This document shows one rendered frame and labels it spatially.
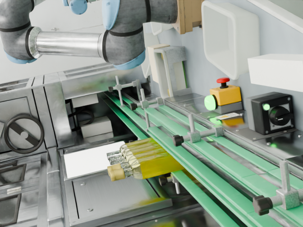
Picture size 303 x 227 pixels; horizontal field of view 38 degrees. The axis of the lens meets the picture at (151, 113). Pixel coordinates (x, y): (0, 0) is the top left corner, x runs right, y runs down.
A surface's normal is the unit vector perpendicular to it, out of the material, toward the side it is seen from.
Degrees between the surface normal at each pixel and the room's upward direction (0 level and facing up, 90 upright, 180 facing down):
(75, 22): 90
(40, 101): 90
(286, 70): 0
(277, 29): 0
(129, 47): 84
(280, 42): 0
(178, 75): 90
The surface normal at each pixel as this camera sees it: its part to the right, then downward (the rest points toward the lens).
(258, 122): -0.96, 0.21
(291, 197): 0.22, 0.16
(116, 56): -0.25, 0.62
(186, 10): 0.27, 0.48
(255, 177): -0.18, -0.96
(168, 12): -0.04, 0.70
